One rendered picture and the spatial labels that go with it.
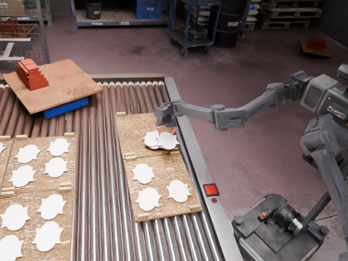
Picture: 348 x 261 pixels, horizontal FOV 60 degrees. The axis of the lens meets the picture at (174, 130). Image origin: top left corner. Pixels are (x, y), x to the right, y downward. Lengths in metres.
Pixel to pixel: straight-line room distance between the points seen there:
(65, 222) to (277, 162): 2.44
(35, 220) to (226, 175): 1.99
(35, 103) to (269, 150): 2.46
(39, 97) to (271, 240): 1.91
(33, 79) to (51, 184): 0.78
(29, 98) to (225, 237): 1.45
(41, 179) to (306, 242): 1.91
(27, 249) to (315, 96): 1.52
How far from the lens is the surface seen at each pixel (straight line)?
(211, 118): 1.36
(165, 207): 1.59
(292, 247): 2.53
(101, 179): 1.71
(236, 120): 1.30
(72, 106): 2.17
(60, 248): 1.50
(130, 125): 2.02
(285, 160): 3.50
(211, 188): 1.71
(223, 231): 1.59
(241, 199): 2.94
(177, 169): 1.76
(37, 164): 1.83
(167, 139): 1.75
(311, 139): 1.16
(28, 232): 1.57
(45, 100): 2.10
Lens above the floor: 2.23
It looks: 40 degrees down
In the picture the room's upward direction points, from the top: 8 degrees clockwise
